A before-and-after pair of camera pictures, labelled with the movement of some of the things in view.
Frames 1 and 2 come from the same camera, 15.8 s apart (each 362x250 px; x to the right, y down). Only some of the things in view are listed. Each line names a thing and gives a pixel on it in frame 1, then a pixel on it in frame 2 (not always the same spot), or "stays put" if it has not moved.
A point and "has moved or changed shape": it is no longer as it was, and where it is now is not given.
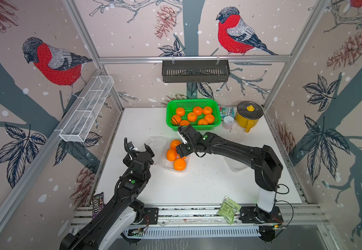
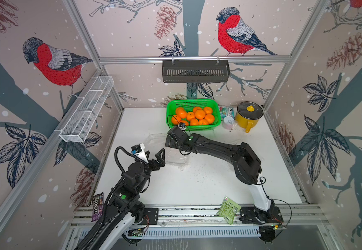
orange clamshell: (203, 122) stays put
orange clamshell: (179, 164) -> (199, 114)
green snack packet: (227, 110) stays put
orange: (174, 143) has moved or changed shape
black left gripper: (149, 151) -> (160, 162)
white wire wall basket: (85, 108) stays put
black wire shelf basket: (195, 71) stays put
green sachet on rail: (228, 208) stays put
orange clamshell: (184, 123) stays put
